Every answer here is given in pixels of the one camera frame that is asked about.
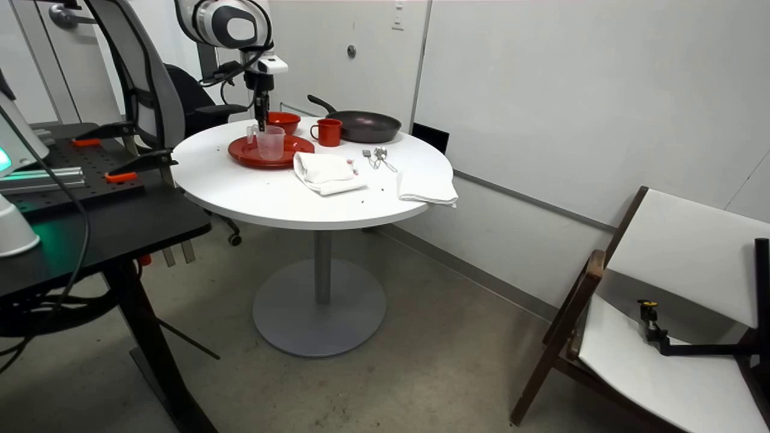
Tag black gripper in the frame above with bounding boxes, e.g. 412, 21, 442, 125
242, 70, 277, 133

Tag red plate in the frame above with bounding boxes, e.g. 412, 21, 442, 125
225, 133, 317, 171

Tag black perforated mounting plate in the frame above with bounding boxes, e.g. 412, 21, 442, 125
0, 119, 176, 200

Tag red bowl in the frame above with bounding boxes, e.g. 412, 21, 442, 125
262, 111, 302, 135

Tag red mug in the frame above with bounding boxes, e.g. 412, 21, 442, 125
308, 119, 346, 150

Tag crumpled white cloth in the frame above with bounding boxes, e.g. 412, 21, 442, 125
292, 152, 371, 200

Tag dark frying pan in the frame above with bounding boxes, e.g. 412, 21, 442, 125
305, 94, 405, 147

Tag black mesh office chair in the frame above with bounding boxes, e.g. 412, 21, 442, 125
81, 0, 252, 248

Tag orange black clamp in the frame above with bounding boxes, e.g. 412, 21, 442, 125
100, 150, 178, 187
69, 120, 140, 155

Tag black flat panel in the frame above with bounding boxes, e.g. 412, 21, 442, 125
412, 120, 453, 155

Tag flat white cloth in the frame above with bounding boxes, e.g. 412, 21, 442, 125
388, 152, 462, 210

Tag black robot desk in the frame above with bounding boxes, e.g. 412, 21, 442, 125
0, 119, 236, 433

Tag wooden chair white cushions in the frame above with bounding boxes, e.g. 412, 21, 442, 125
507, 186, 770, 433

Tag grey table pedestal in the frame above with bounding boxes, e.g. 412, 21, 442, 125
249, 229, 389, 360

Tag black desk cable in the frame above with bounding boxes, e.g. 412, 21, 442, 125
0, 104, 93, 375

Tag silver metal rail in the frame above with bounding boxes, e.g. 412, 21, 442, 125
0, 164, 86, 197

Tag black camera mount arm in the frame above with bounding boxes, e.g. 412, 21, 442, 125
634, 235, 770, 364

